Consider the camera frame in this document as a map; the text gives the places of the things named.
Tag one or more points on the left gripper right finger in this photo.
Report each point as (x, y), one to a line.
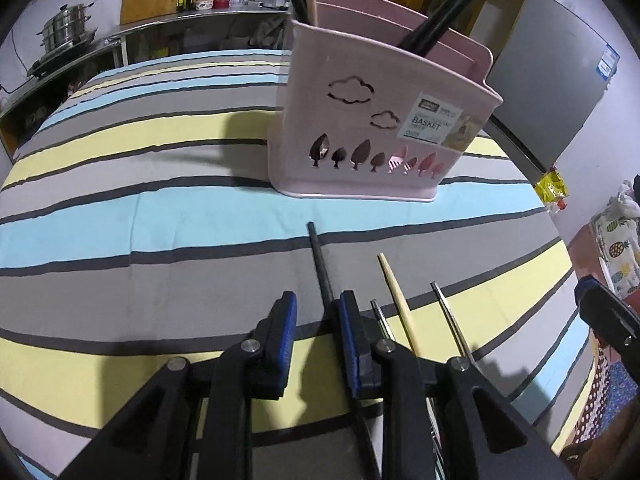
(357, 334)

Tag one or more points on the pineapple pattern cloth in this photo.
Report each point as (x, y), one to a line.
(616, 230)

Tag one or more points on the yellow snack bag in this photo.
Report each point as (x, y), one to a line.
(552, 191)

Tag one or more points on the stainless steel steamer pot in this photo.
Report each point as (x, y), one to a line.
(69, 24)

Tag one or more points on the striped tablecloth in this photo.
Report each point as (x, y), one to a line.
(139, 224)

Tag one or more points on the gas stove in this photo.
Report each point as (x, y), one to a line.
(73, 54)

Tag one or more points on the pink plastic utensil basket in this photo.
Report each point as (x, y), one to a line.
(362, 118)

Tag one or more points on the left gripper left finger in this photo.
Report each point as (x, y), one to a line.
(276, 335)

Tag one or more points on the low wooden shelf cabinet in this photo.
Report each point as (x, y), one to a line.
(52, 85)

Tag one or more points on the steel kitchen counter table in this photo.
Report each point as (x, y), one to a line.
(200, 31)

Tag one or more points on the wooden chopstick on table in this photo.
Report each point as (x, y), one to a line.
(402, 306)

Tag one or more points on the grey refrigerator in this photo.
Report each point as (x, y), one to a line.
(551, 73)

